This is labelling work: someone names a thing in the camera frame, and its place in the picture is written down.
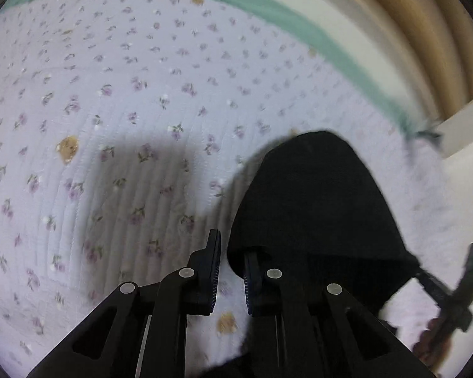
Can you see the black hooded jacket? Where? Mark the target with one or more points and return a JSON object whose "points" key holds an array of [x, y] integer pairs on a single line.
{"points": [[314, 211]]}

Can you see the person's right hand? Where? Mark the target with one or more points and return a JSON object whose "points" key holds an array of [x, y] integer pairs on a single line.
{"points": [[433, 356]]}

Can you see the brown wooden slatted headboard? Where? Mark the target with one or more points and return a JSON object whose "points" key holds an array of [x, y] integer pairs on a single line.
{"points": [[419, 53]]}

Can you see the green bed sheet edge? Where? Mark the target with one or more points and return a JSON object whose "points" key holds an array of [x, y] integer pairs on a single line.
{"points": [[260, 11]]}

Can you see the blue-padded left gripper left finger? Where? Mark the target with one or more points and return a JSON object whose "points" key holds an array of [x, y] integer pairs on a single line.
{"points": [[203, 285]]}

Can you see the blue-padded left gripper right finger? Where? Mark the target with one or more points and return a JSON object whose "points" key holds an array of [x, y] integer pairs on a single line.
{"points": [[253, 285]]}

